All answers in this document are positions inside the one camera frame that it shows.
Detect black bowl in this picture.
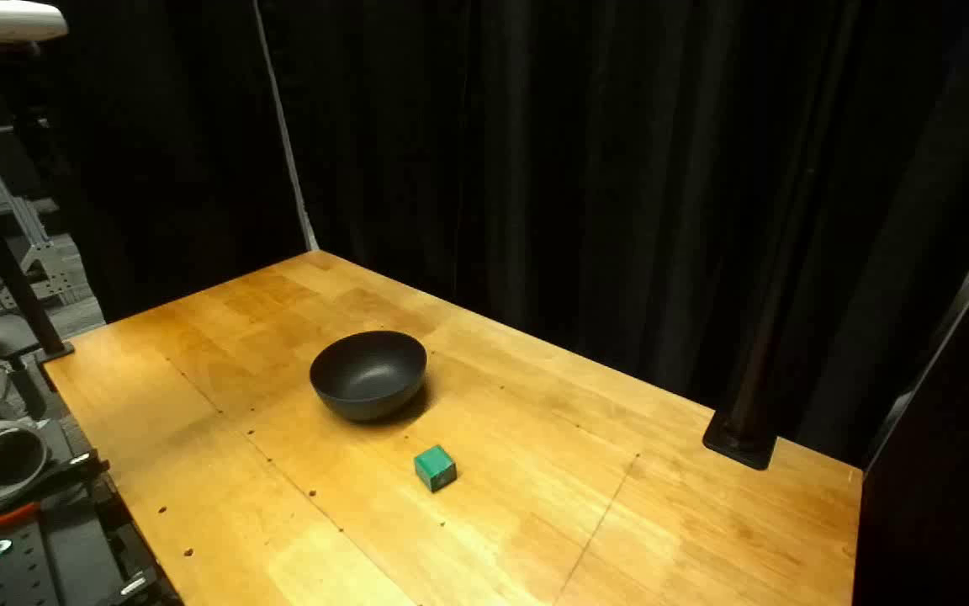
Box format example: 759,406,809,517
307,327,432,427

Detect green cube block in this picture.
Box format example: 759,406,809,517
410,440,461,495

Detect black curtain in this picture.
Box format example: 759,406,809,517
56,0,969,464

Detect white vertical pole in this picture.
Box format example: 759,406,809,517
250,0,322,255

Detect grey metal rack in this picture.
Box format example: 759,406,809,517
0,116,107,341

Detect black slanted stand leg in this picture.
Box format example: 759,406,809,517
0,110,75,365

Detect white overhead device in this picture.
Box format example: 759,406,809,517
0,0,71,47

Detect black post with base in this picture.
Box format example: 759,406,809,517
700,164,835,470

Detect grey metal frame bar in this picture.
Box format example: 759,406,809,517
864,180,969,464

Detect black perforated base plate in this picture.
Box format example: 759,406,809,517
0,449,177,606

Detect red handled tool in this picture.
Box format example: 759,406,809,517
0,495,47,531

